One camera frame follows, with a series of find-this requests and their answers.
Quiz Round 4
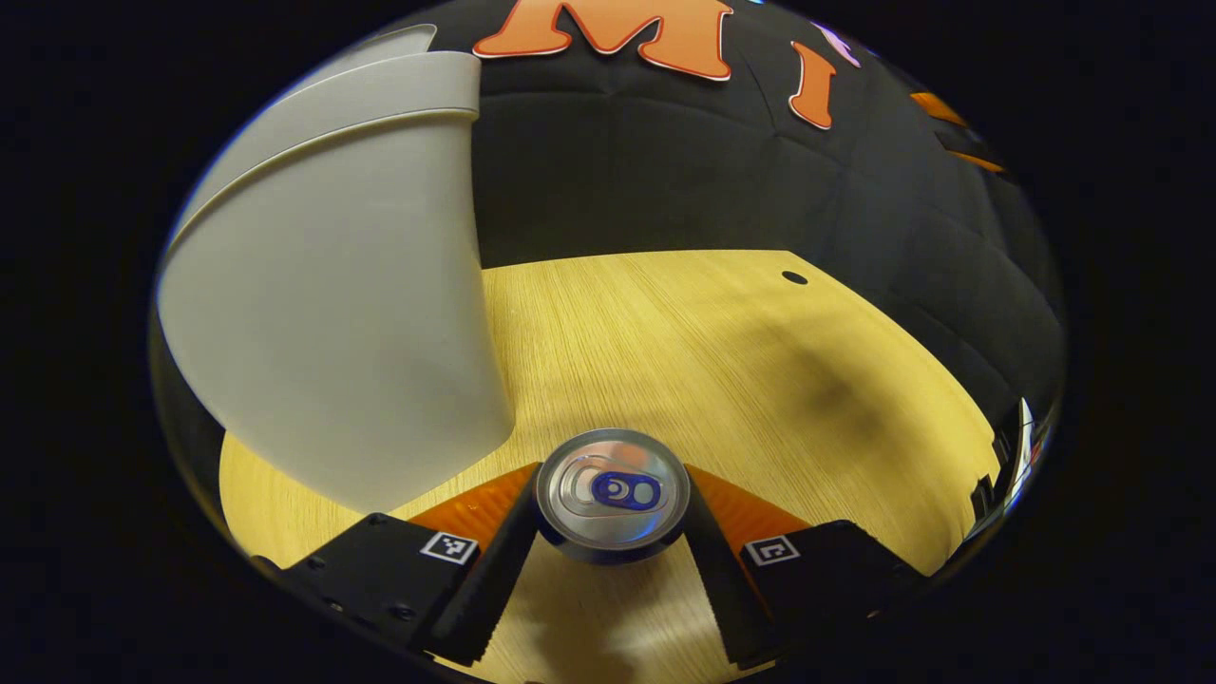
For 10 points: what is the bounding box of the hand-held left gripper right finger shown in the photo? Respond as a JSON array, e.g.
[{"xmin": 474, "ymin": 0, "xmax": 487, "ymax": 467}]
[{"xmin": 679, "ymin": 463, "xmax": 932, "ymax": 672}]

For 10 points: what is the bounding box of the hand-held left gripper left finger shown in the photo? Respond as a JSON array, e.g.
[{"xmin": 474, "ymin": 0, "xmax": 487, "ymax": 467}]
[{"xmin": 252, "ymin": 463, "xmax": 544, "ymax": 668}]

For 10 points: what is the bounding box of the blue pop can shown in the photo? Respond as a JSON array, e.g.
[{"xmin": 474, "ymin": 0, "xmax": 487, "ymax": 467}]
[{"xmin": 535, "ymin": 427, "xmax": 692, "ymax": 566}]

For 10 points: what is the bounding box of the white desktop garbage bin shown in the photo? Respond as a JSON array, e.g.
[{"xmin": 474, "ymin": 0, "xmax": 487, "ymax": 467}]
[{"xmin": 157, "ymin": 24, "xmax": 517, "ymax": 514}]

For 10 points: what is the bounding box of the wooden desktop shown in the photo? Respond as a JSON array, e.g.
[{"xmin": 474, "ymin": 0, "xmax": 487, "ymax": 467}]
[{"xmin": 218, "ymin": 249, "xmax": 1003, "ymax": 684}]

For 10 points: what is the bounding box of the black backdrop cloth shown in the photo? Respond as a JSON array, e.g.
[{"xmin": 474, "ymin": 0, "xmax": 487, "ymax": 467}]
[{"xmin": 149, "ymin": 0, "xmax": 1067, "ymax": 533}]

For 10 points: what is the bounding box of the black and white equipment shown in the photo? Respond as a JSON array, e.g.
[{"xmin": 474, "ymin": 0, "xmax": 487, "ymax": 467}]
[{"xmin": 969, "ymin": 397, "xmax": 1057, "ymax": 538}]

